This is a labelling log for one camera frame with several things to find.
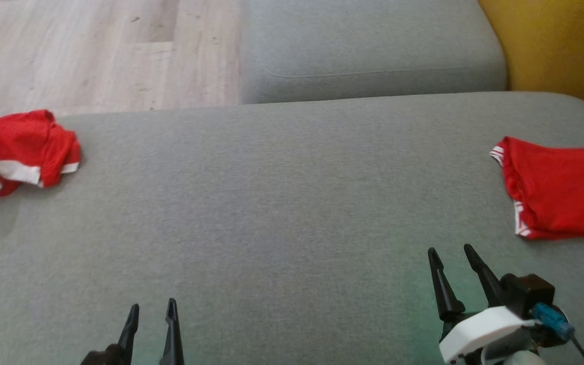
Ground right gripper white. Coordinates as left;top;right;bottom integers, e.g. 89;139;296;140
427;244;537;365

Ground red shorts with white waistband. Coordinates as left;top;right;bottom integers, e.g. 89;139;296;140
0;109;81;197

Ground yellow upholstered furniture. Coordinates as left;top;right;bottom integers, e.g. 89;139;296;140
478;0;584;125

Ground large grey sofa seat cushion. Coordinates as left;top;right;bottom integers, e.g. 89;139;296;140
0;91;584;365

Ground red jersey with grey print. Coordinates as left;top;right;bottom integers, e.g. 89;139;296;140
490;136;584;241

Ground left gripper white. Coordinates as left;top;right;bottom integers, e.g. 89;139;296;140
80;298;186;365

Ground small grey sofa cushion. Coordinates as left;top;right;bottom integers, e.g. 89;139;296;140
240;0;507;105

